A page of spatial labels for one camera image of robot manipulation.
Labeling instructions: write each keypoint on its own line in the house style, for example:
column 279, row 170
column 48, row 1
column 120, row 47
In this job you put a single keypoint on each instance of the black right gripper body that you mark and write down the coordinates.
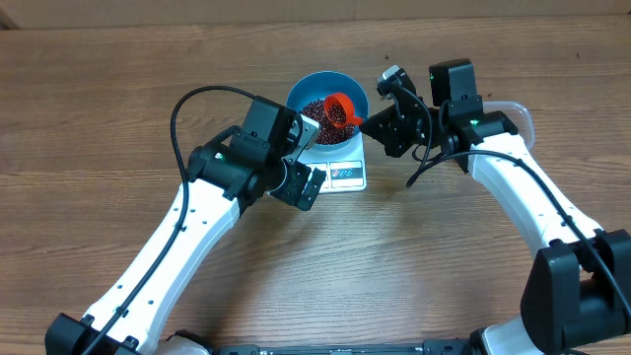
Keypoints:
column 411, row 126

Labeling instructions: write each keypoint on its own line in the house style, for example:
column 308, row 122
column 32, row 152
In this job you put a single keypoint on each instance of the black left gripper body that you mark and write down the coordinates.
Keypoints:
column 294, row 183

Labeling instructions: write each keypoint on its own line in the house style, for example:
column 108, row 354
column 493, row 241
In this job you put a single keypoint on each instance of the red measuring scoop blue handle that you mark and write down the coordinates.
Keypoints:
column 340, row 111

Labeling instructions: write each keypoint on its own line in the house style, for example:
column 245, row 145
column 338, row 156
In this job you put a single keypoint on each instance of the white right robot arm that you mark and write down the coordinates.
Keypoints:
column 578, row 289

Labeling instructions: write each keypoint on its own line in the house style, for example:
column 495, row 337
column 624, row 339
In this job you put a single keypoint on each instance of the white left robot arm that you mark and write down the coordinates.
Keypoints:
column 221, row 179

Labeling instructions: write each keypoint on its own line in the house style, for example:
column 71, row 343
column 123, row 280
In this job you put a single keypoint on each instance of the white digital kitchen scale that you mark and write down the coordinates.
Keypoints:
column 343, row 163

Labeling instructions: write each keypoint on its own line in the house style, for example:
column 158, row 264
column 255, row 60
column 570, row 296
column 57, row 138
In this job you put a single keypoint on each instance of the beans in blue bowl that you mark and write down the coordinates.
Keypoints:
column 329, row 134

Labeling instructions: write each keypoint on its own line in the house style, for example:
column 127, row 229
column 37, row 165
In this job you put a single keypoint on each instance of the blue metal bowl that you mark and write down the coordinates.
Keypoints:
column 319, row 85

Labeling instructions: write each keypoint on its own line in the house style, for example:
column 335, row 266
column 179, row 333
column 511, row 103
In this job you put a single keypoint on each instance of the clear plastic food container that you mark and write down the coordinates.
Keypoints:
column 518, row 115

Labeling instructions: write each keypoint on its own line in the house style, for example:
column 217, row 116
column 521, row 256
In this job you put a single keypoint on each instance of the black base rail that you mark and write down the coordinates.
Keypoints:
column 345, row 349

